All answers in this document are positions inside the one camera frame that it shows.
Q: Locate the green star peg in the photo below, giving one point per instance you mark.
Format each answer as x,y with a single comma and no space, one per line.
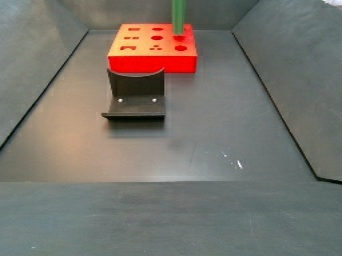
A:
177,16

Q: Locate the black curved holder bracket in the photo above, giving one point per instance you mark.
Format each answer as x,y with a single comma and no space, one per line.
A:
137,96

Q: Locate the red shape sorter block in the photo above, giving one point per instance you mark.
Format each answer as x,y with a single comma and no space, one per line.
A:
147,47

